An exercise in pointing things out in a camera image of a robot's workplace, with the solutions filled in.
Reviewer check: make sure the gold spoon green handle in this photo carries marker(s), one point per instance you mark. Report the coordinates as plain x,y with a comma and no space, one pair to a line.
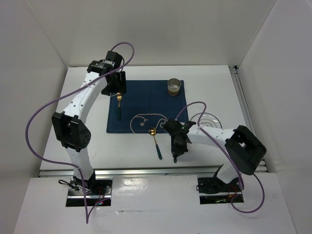
152,132

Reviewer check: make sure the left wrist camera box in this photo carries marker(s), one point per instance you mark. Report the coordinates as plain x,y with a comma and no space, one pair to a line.
107,62

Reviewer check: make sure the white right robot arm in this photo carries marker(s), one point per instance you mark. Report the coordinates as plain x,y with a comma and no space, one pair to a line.
240,146

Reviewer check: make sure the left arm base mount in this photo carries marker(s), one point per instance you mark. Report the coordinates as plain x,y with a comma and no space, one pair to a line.
100,193

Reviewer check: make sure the right side aluminium rail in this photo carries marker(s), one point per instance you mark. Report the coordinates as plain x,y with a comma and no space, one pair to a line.
241,97

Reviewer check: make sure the aluminium rail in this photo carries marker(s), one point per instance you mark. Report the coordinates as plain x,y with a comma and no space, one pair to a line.
241,97
137,171

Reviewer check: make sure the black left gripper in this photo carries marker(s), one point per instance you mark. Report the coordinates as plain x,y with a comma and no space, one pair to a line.
120,87

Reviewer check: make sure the gold fork green handle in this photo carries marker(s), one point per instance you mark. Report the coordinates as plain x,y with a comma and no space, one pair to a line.
119,98

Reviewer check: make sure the small metal cup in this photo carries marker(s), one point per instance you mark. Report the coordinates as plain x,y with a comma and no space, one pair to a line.
173,86

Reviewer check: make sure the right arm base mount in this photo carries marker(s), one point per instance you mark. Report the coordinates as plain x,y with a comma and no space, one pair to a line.
213,191

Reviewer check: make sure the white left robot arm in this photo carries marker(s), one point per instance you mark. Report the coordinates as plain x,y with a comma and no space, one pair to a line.
102,77

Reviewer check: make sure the front aluminium rail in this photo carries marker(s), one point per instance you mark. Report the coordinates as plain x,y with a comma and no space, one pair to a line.
137,171

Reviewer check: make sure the blue whale placemat cloth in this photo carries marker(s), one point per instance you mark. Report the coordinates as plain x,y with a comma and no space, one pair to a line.
146,104

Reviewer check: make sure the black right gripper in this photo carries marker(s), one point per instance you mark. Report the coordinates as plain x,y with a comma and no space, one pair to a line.
176,151

